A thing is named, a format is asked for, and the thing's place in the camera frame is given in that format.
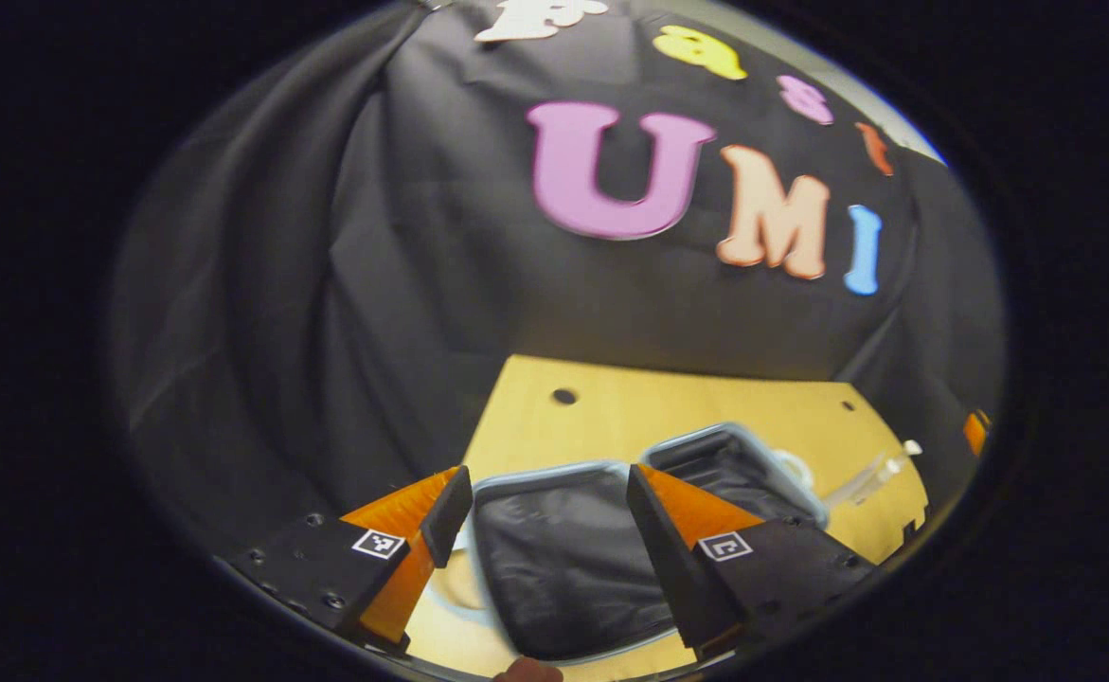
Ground translucent pump bottle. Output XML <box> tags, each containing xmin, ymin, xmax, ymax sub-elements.
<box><xmin>824</xmin><ymin>439</ymin><xmax>924</xmax><ymax>508</ymax></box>

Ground black backdrop cloth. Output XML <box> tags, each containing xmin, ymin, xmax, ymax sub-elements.
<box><xmin>109</xmin><ymin>0</ymin><xmax>1008</xmax><ymax>569</ymax></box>

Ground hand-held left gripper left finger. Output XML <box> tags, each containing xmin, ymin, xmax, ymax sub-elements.
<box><xmin>225</xmin><ymin>464</ymin><xmax>474</xmax><ymax>656</ymax></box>

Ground light blue suitcase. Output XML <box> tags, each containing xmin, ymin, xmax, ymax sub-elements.
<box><xmin>426</xmin><ymin>422</ymin><xmax>832</xmax><ymax>664</ymax></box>

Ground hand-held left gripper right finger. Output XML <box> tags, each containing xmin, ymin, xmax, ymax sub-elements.
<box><xmin>626</xmin><ymin>462</ymin><xmax>878</xmax><ymax>663</ymax></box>

